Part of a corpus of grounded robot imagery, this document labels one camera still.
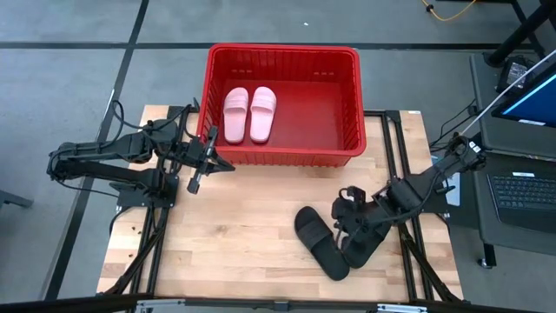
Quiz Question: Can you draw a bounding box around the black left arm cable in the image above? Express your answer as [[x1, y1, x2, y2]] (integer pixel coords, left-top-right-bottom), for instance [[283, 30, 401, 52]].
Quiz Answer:
[[110, 99, 151, 131]]

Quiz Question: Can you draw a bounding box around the pink slide sandal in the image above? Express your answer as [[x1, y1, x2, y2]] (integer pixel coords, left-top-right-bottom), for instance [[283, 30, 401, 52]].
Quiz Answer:
[[249, 85, 278, 144], [222, 86, 250, 145]]

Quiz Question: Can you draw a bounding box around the dark grey stand foot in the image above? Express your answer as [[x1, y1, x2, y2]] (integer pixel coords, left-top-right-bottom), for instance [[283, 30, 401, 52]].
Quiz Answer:
[[0, 189, 35, 210]]

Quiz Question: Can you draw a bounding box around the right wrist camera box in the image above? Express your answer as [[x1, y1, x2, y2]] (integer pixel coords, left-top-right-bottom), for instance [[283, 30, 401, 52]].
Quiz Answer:
[[345, 185, 366, 203]]

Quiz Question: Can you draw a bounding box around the grey laptop desk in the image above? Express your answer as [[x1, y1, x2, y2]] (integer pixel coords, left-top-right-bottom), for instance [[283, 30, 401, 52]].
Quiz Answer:
[[472, 150, 556, 269]]

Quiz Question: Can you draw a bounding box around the black stand pole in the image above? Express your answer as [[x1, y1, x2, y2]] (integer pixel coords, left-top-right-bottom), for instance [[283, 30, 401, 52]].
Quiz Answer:
[[484, 0, 556, 69]]

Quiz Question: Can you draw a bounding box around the laptop computer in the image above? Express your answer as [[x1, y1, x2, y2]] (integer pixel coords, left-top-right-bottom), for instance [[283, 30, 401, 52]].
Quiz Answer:
[[468, 50, 556, 163]]

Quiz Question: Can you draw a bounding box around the black crossbar with silver brackets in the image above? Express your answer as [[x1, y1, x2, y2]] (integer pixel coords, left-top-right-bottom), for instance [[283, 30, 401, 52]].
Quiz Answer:
[[0, 293, 556, 313]]

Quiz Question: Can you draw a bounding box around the computer monitor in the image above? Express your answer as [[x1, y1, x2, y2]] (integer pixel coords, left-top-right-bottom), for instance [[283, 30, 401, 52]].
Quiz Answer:
[[491, 62, 556, 130]]

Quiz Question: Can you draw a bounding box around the black aluminium rail frame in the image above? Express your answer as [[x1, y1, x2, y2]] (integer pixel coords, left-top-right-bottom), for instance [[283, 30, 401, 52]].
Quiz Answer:
[[363, 109, 464, 303], [97, 103, 202, 301]]

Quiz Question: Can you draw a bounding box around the dark laptop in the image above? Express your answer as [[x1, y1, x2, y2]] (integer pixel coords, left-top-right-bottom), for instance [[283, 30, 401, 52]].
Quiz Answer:
[[485, 170, 556, 234]]

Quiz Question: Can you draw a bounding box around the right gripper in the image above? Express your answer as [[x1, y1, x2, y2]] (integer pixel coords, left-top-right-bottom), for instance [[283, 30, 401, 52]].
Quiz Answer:
[[331, 197, 379, 251]]

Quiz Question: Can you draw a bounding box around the yellow cable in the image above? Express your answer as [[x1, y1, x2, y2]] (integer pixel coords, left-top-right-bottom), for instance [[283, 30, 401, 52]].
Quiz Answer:
[[420, 0, 478, 23]]

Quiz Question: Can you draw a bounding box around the black power adapter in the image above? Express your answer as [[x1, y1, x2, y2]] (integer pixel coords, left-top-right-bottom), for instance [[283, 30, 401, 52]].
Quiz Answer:
[[494, 55, 539, 95]]

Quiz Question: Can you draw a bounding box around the black slide sandal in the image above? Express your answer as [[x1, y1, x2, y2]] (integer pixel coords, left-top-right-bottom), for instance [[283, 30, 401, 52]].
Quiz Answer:
[[294, 205, 351, 282], [341, 220, 393, 270]]

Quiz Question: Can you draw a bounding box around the red plastic bin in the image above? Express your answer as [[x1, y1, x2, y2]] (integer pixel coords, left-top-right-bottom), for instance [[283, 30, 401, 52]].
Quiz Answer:
[[195, 42, 367, 169]]

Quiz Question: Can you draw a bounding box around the white cable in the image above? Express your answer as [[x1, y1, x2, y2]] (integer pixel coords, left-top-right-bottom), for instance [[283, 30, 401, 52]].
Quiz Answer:
[[461, 48, 556, 137]]

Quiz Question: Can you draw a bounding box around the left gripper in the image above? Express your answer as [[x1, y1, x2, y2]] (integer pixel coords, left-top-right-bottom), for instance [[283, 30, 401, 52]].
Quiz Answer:
[[175, 124, 236, 196]]

